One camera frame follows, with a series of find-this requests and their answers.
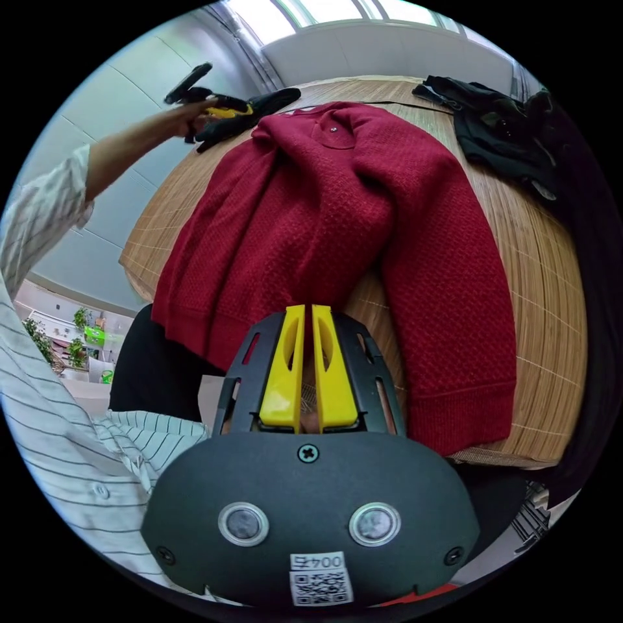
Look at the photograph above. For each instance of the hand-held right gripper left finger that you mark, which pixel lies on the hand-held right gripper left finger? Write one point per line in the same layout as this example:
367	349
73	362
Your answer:
283	375

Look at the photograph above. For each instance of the person's left forearm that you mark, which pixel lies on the person's left forearm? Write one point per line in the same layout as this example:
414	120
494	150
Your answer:
129	153

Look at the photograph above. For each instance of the window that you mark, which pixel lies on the window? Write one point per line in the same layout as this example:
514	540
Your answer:
302	12

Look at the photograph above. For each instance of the black garment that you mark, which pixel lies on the black garment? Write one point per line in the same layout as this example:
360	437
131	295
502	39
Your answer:
253	109

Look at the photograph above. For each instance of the bed with woven mat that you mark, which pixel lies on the bed with woven mat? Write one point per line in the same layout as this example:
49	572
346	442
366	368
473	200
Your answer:
540	292

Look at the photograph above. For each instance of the green potted plant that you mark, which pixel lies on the green potted plant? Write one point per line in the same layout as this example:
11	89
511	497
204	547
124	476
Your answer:
82	319
76	351
40	340

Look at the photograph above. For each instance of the person's left hand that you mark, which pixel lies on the person's left hand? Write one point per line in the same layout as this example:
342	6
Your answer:
187	117

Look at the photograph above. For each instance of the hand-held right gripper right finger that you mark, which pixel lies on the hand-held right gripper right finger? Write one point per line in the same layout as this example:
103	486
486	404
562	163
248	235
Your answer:
337	379

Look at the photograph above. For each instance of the red sweater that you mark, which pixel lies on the red sweater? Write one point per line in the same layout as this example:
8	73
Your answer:
311	224

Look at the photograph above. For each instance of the pile of clothes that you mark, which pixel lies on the pile of clothes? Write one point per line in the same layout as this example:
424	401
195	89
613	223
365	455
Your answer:
506	131

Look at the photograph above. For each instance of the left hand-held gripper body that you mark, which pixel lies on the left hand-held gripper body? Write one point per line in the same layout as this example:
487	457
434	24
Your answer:
202	94

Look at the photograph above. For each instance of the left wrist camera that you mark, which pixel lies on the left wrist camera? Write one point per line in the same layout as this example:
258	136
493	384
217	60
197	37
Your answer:
189	83

